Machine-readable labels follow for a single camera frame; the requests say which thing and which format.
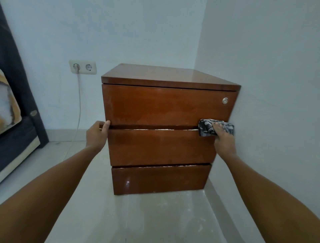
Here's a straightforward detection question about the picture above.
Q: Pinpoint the orange grey patterned pillow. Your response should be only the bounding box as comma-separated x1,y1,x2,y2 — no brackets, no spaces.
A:
0,69,22,135

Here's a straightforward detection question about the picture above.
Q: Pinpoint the person's left forearm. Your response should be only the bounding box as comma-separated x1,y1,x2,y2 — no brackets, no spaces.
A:
0,145,100,243

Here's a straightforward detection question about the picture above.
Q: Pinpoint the brown drawer front with lock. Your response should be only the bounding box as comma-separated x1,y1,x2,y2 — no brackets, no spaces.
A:
102,84,238,130

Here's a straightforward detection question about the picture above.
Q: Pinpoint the brown middle-sized drawer front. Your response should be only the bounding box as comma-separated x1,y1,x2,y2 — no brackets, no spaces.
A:
99,128,218,167

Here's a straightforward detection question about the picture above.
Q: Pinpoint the dark blue upholstered bed frame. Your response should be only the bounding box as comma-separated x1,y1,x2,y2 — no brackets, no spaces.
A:
0,5,49,149

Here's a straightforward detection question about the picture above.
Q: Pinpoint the person's left hand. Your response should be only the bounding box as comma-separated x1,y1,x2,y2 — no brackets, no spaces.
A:
86,120,111,154

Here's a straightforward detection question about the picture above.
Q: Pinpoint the cream double wall socket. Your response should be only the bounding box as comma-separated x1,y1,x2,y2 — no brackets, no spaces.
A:
69,60,97,75

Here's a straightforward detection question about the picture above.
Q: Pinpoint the dark blue mattress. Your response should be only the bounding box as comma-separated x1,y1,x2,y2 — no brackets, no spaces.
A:
0,116,41,183

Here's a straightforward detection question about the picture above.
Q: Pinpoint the brown wooden drawer cabinet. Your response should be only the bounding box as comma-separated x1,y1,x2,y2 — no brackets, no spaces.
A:
101,63,241,195

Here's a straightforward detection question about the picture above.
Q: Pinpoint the grey patterned cleaning cloth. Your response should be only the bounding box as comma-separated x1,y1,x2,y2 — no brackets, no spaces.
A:
198,119,235,138

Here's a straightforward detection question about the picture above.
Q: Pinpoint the person's right hand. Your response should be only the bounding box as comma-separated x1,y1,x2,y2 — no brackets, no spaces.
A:
212,122,237,162

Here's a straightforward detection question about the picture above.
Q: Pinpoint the white power cable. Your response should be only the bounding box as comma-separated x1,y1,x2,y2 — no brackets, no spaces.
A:
54,72,82,161

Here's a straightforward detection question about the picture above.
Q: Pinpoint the brown short drawer front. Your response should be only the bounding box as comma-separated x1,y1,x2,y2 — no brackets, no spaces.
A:
111,164,212,195

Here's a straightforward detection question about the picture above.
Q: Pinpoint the person's right forearm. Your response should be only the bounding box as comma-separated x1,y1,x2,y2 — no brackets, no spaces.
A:
224,152,320,243

